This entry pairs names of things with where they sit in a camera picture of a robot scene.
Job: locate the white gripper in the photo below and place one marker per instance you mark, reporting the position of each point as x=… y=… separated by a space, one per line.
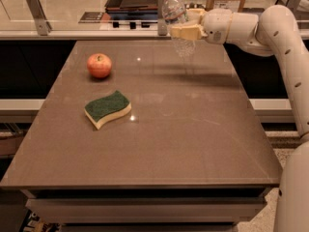
x=216 y=25

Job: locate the clear plastic water bottle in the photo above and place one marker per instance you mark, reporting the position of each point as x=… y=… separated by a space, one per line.
x=174 y=12

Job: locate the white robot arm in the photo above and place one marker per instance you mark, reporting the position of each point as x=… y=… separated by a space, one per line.
x=274 y=32

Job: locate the red apple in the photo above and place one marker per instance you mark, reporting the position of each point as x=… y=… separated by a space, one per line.
x=99 y=65

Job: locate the green and yellow sponge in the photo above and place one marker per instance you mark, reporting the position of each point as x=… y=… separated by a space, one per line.
x=106 y=109

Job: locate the grey table drawer front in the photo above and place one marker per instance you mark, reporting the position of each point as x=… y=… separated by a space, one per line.
x=146 y=210

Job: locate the middle metal glass bracket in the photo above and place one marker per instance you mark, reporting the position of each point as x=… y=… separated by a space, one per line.
x=161 y=24

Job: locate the left metal glass bracket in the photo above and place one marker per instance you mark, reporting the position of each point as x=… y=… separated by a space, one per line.
x=42 y=25

